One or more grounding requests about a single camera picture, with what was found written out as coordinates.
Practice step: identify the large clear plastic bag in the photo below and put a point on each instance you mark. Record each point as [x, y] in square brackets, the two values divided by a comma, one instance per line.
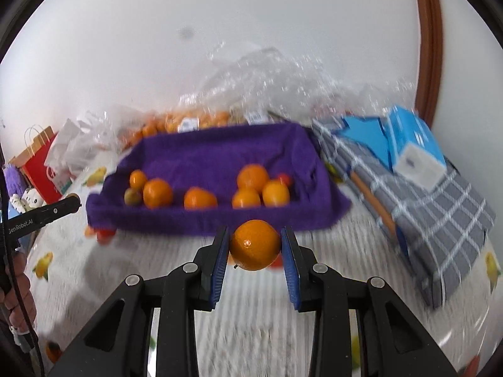
[251, 82]

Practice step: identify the green-brown round fruit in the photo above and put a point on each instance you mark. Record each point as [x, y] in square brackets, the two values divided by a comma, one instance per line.
[132, 197]

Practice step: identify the large orange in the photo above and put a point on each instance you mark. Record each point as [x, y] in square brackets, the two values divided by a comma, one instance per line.
[157, 193]
[252, 176]

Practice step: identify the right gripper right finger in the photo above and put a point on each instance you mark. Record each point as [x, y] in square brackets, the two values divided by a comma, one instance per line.
[392, 341]

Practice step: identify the orange behind right finger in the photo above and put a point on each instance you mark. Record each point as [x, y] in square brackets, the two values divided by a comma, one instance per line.
[197, 198]

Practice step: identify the left hand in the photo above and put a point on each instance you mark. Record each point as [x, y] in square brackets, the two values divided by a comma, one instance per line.
[10, 301]

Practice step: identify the white plush toy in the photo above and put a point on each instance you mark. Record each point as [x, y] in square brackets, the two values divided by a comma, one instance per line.
[31, 199]

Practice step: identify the brown door frame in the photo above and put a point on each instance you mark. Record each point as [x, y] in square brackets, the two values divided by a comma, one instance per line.
[430, 59]

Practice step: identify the small red tomato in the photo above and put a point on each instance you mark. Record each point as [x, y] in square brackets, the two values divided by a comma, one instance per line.
[285, 179]

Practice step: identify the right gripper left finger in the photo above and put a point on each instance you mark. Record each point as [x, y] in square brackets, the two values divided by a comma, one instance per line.
[115, 341]

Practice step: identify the purple plush toy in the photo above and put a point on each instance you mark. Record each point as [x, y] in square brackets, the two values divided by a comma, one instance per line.
[15, 180]

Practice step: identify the red paper bag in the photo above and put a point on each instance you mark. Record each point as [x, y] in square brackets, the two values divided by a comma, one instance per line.
[31, 162]

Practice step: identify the yellow-orange bell pepper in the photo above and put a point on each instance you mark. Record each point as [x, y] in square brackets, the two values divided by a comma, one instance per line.
[274, 194]

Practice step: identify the small tangerine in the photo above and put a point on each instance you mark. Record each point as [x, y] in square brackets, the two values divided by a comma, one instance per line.
[254, 245]

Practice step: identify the blue tissue pack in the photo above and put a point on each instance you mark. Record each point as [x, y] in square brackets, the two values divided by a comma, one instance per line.
[414, 151]

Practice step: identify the white plastic bag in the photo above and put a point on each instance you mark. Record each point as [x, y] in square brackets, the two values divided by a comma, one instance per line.
[68, 153]

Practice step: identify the clear plastic bag left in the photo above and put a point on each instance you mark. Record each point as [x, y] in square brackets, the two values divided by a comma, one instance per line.
[118, 127]

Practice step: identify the grey plaid cloth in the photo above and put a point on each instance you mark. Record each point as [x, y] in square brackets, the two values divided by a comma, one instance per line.
[439, 234]

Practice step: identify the small pale yellow fruit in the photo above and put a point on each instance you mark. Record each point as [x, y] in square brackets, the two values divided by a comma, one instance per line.
[138, 180]

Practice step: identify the purple towel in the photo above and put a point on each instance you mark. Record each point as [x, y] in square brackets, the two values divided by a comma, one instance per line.
[211, 159]

